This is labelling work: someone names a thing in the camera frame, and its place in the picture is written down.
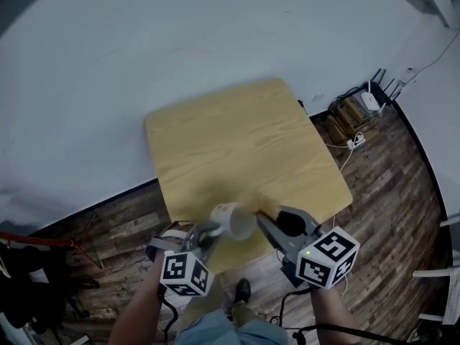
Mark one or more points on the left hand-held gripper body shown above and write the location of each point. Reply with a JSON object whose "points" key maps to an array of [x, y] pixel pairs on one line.
{"points": [[183, 273]]}

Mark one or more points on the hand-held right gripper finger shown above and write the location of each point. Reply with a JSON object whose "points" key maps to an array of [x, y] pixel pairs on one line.
{"points": [[293, 223], [273, 234]]}

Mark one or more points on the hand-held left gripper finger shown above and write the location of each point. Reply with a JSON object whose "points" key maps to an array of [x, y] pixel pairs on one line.
{"points": [[215, 238], [210, 226]]}

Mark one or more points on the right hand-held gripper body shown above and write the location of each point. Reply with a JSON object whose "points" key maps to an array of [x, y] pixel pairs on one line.
{"points": [[327, 261]]}

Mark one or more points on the white mug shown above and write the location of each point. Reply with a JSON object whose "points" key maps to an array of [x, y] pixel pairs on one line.
{"points": [[237, 225]]}

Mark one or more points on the person's right forearm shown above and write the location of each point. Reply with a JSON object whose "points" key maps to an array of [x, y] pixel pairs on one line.
{"points": [[332, 307]]}

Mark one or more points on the person's left forearm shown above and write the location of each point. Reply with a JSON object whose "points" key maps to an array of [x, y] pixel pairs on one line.
{"points": [[136, 311]]}

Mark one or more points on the person's left hand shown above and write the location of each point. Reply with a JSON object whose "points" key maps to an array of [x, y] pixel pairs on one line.
{"points": [[170, 236]]}

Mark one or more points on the person's khaki trouser leg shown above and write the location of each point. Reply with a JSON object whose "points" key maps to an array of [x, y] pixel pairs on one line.
{"points": [[215, 300]]}

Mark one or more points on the person's black shoe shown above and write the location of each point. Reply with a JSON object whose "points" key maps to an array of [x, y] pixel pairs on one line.
{"points": [[242, 290]]}

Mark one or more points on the person's light blue shirt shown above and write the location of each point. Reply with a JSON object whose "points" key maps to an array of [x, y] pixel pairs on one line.
{"points": [[230, 331]]}

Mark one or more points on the white power strip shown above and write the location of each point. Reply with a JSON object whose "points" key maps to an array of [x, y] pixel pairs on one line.
{"points": [[356, 141]]}

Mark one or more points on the white wooden rack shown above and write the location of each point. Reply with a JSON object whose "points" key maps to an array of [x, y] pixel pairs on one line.
{"points": [[453, 297]]}

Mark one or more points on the brown wooden coat rack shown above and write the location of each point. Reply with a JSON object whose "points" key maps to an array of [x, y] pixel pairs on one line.
{"points": [[43, 242]]}

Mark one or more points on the white router box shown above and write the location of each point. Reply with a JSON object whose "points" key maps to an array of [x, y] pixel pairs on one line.
{"points": [[369, 100]]}

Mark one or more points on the black office chair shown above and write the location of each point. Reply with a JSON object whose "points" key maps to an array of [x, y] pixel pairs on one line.
{"points": [[28, 293]]}

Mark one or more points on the black router with antennas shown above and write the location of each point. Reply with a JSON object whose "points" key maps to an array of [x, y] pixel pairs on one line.
{"points": [[386, 88]]}

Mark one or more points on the wooden pedestal table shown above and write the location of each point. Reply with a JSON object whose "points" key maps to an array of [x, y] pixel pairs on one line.
{"points": [[233, 146]]}

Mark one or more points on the small black wall plug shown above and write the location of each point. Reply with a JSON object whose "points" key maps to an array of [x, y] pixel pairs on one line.
{"points": [[301, 102]]}

